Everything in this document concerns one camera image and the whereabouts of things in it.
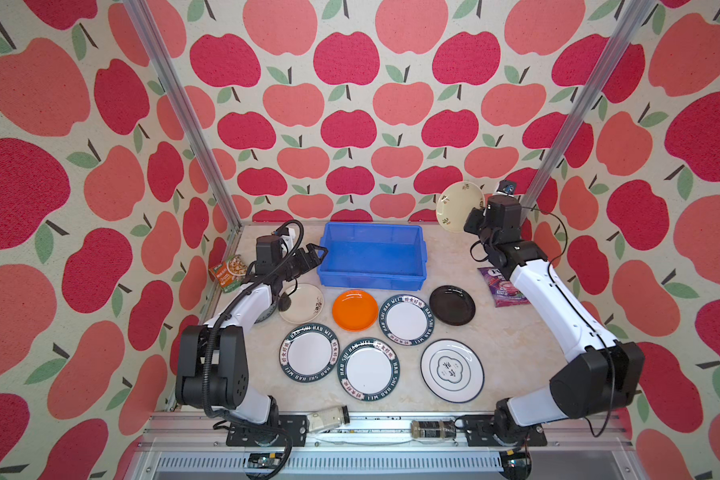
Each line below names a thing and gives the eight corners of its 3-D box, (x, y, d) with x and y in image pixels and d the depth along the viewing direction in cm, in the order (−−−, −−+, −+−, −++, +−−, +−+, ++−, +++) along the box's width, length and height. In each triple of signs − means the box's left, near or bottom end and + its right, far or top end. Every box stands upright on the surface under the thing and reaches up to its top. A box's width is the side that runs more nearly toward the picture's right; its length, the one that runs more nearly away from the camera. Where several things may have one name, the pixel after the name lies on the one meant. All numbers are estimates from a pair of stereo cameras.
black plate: (433, 325, 95) (435, 321, 92) (427, 290, 103) (428, 285, 101) (476, 325, 95) (479, 321, 92) (467, 290, 103) (469, 285, 101)
